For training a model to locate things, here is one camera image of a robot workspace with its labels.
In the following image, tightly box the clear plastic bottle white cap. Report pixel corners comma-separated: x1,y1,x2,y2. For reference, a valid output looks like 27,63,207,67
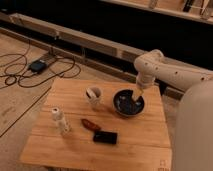
51,107,71,134

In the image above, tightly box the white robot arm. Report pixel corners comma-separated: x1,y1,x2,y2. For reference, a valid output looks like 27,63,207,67
134,49,213,171

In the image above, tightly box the dark blue bowl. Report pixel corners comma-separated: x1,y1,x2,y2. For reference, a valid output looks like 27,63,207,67
113,89,145,117

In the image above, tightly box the white cup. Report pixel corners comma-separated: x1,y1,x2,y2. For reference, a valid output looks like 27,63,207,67
86,87,102,108

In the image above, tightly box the black rectangular block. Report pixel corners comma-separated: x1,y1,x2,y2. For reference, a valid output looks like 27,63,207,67
93,131,117,144

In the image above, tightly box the reddish brown oblong object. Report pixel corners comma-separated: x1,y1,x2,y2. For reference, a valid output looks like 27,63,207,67
81,119,101,132

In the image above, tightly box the blue power adapter box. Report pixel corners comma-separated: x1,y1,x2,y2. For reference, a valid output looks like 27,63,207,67
28,60,47,73

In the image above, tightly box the long wooden beam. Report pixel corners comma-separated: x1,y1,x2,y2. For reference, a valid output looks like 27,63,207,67
0,12,213,84

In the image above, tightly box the black floor cable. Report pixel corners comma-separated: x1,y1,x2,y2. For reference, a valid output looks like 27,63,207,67
0,39,82,89

